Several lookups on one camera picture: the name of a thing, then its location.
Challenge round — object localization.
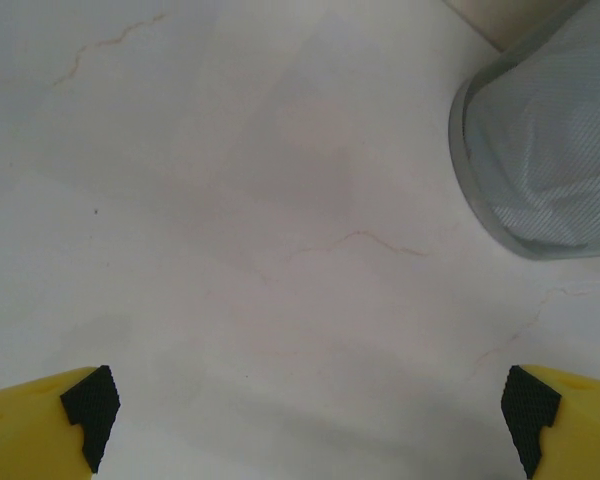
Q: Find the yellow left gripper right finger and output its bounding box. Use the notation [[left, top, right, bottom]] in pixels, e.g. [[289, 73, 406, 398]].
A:
[[499, 364, 600, 480]]

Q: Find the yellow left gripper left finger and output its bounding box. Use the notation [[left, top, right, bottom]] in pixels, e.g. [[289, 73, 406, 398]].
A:
[[0, 365, 122, 480]]

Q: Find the white plastic bin liner bag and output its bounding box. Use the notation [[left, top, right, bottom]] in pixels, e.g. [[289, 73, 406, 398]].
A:
[[467, 69, 600, 247]]

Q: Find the grey metal mesh bin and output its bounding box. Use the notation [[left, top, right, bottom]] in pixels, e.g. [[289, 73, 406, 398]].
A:
[[448, 0, 600, 263]]

